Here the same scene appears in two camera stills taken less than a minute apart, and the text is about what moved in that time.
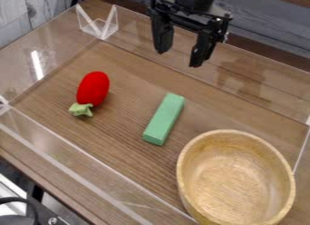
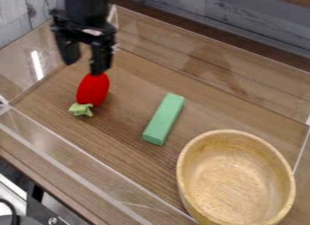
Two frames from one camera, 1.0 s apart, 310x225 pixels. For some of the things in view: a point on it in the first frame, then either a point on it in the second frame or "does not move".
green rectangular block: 164,119 does not move
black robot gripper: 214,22 → 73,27
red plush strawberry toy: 92,92 does not move
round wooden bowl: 236,179 does not move
